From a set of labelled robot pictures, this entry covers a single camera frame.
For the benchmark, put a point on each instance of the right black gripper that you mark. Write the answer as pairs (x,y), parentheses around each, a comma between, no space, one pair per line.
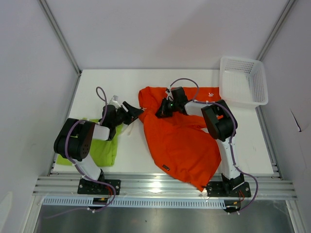
(162,112)

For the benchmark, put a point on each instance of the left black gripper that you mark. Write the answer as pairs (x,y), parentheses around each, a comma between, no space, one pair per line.
(132,113)

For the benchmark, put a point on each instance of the orange shorts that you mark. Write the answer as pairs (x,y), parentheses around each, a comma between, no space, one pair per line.
(178,144)

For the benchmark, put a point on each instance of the lime green shorts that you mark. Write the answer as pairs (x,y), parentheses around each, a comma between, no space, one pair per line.
(104,150)

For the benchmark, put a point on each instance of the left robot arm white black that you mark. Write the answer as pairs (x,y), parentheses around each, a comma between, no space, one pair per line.
(88,169)

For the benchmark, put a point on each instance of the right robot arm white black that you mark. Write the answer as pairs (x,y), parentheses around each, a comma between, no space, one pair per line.
(221,126)

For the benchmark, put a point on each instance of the white plastic basket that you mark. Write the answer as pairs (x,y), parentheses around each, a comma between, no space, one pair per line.
(243,81)

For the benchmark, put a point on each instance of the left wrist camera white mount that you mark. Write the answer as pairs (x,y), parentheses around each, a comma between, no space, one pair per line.
(114,102)

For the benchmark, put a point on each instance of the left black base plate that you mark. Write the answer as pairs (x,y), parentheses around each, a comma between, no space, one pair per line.
(90,188)

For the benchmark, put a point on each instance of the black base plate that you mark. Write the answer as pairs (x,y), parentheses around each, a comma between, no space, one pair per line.
(90,188)
(216,189)

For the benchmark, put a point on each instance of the white slotted cable duct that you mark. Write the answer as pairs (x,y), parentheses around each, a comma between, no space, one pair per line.
(137,202)

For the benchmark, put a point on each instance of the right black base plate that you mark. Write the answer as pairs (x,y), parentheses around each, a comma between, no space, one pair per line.
(216,189)

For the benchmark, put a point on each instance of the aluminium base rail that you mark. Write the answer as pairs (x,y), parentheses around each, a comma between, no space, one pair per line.
(157,185)

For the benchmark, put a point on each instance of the left aluminium corner post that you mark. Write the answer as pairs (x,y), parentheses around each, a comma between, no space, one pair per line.
(59,35)

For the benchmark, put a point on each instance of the aluminium corner post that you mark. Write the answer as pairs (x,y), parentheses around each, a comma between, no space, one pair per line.
(59,35)
(280,22)

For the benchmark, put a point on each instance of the right aluminium corner post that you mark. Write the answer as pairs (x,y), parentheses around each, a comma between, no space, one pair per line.
(280,22)

